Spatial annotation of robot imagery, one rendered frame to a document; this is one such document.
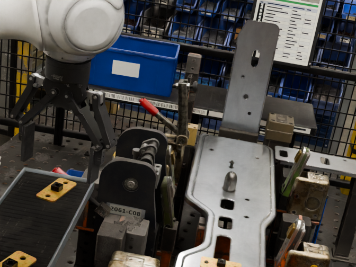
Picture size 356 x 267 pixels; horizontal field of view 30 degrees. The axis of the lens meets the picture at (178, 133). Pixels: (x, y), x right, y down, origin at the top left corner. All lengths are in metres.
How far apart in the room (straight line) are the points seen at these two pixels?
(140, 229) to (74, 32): 0.54
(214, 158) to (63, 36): 1.01
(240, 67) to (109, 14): 1.12
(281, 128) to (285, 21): 0.40
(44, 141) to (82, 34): 1.64
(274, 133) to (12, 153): 0.93
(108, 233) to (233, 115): 0.87
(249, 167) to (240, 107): 0.26
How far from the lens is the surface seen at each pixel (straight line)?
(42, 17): 0.90
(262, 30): 1.93
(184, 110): 1.71
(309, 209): 1.75
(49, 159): 2.36
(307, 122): 2.12
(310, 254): 1.40
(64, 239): 1.09
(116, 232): 1.24
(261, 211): 1.60
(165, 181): 1.44
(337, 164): 1.95
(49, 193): 1.22
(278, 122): 1.98
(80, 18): 0.86
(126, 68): 2.09
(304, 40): 2.23
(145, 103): 1.73
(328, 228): 2.23
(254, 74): 1.96
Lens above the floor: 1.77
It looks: 23 degrees down
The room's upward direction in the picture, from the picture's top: 9 degrees clockwise
